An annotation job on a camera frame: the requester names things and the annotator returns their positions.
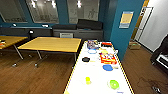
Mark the green bowl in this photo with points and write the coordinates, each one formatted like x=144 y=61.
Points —
x=113 y=84

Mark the open cardboard box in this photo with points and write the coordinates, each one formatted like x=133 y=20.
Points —
x=134 y=45

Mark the white bowl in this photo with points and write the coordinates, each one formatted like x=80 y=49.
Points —
x=92 y=51

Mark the dark grey sofa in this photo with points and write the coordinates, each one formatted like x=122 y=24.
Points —
x=80 y=30

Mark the flat red object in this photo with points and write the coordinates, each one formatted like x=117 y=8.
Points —
x=107 y=44

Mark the red orange game box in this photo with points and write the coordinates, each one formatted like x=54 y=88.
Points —
x=108 y=59

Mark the air hockey table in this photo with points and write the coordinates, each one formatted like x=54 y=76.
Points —
x=96 y=75

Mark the yellow wooden table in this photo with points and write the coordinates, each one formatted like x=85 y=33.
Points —
x=51 y=44
x=10 y=40

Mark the yellow cup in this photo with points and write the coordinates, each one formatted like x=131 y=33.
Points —
x=88 y=80

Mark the framed interior window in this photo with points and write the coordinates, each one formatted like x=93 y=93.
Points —
x=83 y=10
x=11 y=10
x=41 y=10

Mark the brown wooden door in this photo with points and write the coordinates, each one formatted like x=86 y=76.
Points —
x=140 y=20

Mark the long dark grey bench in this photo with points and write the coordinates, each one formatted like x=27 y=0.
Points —
x=23 y=31

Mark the black wheeled cart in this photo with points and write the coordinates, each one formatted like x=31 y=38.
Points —
x=161 y=55

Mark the small red object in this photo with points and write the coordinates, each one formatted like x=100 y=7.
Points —
x=2 y=43

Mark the pale framed wall sign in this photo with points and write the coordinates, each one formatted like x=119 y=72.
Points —
x=126 y=19

